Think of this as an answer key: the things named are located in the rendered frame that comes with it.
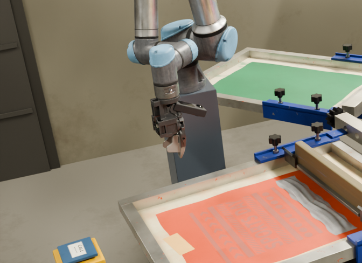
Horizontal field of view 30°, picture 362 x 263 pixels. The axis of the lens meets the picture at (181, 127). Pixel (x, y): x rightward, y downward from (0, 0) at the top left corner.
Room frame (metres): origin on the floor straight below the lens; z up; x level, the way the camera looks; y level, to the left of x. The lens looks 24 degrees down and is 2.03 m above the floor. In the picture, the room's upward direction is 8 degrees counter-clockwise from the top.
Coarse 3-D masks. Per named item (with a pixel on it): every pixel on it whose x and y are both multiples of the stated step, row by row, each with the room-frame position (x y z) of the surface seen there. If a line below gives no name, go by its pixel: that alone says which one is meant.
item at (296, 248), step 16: (304, 208) 1.72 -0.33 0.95; (336, 208) 1.69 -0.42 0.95; (320, 224) 1.62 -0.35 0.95; (352, 224) 1.60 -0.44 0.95; (304, 240) 1.55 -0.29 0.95; (320, 240) 1.54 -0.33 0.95; (336, 240) 1.53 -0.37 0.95; (192, 256) 1.56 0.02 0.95; (208, 256) 1.54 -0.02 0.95; (256, 256) 1.51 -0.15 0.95; (272, 256) 1.50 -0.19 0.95; (288, 256) 1.49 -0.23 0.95
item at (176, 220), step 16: (288, 176) 1.92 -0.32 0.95; (304, 176) 1.90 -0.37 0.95; (224, 192) 1.88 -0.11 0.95; (240, 192) 1.86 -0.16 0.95; (320, 192) 1.79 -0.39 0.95; (176, 208) 1.82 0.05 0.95; (192, 208) 1.81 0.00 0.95; (176, 224) 1.73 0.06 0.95; (192, 224) 1.72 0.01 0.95; (192, 240) 1.63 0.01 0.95
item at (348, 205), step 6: (300, 168) 1.89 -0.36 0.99; (306, 174) 1.86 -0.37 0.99; (312, 174) 1.84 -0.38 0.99; (312, 180) 1.82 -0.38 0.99; (318, 180) 1.80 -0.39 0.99; (324, 186) 1.75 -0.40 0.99; (330, 192) 1.72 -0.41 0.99; (336, 192) 1.71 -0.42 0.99; (336, 198) 1.69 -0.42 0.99; (342, 198) 1.67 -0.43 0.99; (348, 204) 1.64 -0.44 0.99; (354, 210) 1.60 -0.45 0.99
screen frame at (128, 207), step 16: (336, 144) 2.02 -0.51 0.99; (256, 160) 2.00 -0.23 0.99; (272, 160) 1.98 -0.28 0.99; (352, 160) 1.92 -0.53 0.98; (208, 176) 1.93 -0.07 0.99; (224, 176) 1.93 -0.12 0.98; (240, 176) 1.95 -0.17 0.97; (144, 192) 1.89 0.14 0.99; (160, 192) 1.87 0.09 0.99; (176, 192) 1.88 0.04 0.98; (192, 192) 1.90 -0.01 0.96; (128, 208) 1.81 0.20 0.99; (144, 208) 1.85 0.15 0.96; (128, 224) 1.76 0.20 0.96; (144, 224) 1.70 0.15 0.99; (144, 240) 1.61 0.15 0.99; (160, 256) 1.53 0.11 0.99; (304, 256) 1.43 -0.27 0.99; (320, 256) 1.42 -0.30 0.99; (336, 256) 1.43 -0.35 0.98; (352, 256) 1.44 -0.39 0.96
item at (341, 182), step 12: (300, 144) 1.92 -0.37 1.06; (300, 156) 1.91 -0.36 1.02; (312, 156) 1.84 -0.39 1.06; (312, 168) 1.84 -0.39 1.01; (324, 168) 1.77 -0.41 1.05; (336, 168) 1.74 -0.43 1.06; (324, 180) 1.78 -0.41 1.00; (336, 180) 1.71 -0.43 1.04; (348, 180) 1.66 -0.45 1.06; (348, 192) 1.65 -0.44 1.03; (360, 192) 1.59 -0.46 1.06; (360, 204) 1.59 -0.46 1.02
